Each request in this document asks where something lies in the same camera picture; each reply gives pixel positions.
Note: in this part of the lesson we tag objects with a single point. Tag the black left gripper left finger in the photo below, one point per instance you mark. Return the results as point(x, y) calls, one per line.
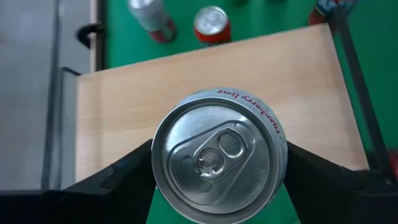
point(124, 199)

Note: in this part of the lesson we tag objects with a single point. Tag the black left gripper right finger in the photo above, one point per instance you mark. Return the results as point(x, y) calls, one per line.
point(326, 199)

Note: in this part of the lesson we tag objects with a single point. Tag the silver red soda can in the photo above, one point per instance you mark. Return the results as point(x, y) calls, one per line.
point(149, 15)

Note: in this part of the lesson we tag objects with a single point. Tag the wooden shelf black metal frame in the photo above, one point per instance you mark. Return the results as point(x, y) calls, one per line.
point(124, 109)

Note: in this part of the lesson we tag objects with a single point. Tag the black metal rig frame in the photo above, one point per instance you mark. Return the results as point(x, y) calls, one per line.
point(101, 37)

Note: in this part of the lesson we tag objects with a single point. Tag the black frame bracket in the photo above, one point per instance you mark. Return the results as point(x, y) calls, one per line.
point(82, 31)

